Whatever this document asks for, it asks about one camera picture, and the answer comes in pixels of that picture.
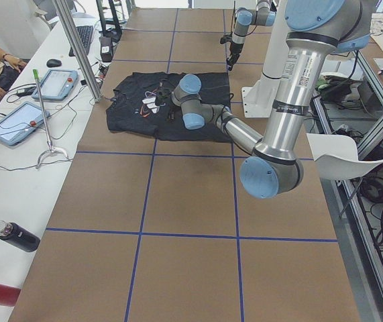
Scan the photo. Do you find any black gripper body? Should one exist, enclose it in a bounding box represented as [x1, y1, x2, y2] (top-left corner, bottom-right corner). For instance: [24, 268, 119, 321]
[155, 85, 173, 106]
[226, 42, 242, 67]

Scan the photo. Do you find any black graphic t-shirt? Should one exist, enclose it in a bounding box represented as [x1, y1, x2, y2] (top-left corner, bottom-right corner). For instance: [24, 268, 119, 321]
[106, 72, 231, 142]

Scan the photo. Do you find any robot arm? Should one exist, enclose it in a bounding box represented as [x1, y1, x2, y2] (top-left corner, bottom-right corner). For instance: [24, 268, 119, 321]
[159, 1, 376, 199]
[220, 0, 276, 71]

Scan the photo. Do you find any black keyboard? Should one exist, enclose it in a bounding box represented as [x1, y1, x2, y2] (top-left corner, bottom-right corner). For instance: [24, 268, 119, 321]
[76, 25, 95, 55]

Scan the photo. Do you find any far blue teach pendant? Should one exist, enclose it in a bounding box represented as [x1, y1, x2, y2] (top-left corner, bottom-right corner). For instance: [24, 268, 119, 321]
[40, 69, 78, 101]

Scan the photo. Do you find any blue teach pendant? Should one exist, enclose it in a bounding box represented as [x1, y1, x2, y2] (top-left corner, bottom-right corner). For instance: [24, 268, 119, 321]
[40, 69, 78, 101]
[0, 102, 44, 146]

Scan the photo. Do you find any black computer mouse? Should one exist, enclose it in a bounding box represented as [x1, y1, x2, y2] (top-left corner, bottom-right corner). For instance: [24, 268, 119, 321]
[46, 58, 62, 68]

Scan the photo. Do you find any metal stand green tip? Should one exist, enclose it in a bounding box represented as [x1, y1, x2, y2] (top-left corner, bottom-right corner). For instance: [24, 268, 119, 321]
[32, 69, 68, 169]

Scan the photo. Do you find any near blue teach pendant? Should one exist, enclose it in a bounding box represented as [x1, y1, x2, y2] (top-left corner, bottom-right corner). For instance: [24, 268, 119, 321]
[0, 102, 44, 146]

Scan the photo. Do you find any black water bottle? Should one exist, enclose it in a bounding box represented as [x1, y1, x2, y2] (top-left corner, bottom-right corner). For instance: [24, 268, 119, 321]
[0, 220, 40, 252]

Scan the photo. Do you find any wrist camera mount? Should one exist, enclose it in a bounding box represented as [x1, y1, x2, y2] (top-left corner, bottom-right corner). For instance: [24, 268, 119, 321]
[220, 33, 232, 45]

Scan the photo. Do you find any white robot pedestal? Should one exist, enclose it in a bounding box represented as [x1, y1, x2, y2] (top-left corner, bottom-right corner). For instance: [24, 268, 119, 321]
[241, 1, 289, 118]

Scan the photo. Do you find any aluminium frame column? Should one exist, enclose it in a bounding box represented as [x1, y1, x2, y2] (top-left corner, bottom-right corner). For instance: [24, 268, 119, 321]
[53, 0, 101, 103]

